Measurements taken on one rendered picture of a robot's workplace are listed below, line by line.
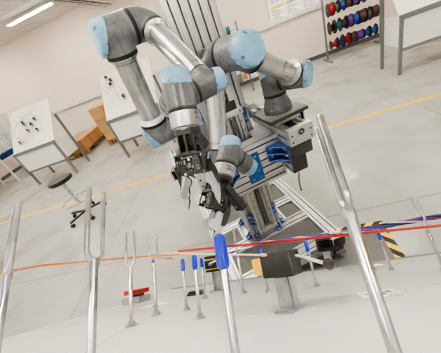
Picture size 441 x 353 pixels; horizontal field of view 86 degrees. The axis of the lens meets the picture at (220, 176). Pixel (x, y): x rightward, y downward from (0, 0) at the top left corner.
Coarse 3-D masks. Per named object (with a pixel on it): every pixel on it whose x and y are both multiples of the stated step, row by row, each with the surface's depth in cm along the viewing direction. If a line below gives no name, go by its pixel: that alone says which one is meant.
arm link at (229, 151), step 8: (224, 136) 85; (232, 136) 84; (224, 144) 83; (232, 144) 82; (240, 144) 85; (224, 152) 82; (232, 152) 82; (240, 152) 85; (216, 160) 83; (224, 160) 81; (232, 160) 81; (240, 160) 86
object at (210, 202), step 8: (224, 176) 79; (208, 184) 81; (224, 184) 81; (208, 192) 79; (224, 192) 80; (200, 200) 80; (208, 200) 76; (224, 200) 78; (208, 208) 79; (216, 208) 76; (224, 208) 78
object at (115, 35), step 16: (112, 16) 79; (128, 16) 80; (96, 32) 77; (112, 32) 79; (128, 32) 81; (112, 48) 81; (128, 48) 84; (128, 64) 87; (128, 80) 91; (144, 80) 95; (144, 96) 97; (144, 112) 101; (160, 112) 109; (144, 128) 106; (160, 128) 106; (160, 144) 111
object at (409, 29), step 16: (400, 0) 355; (416, 0) 350; (432, 0) 345; (400, 16) 351; (416, 16) 351; (432, 16) 350; (384, 32) 407; (400, 32) 361; (416, 32) 361; (432, 32) 361; (400, 48) 372; (400, 64) 384
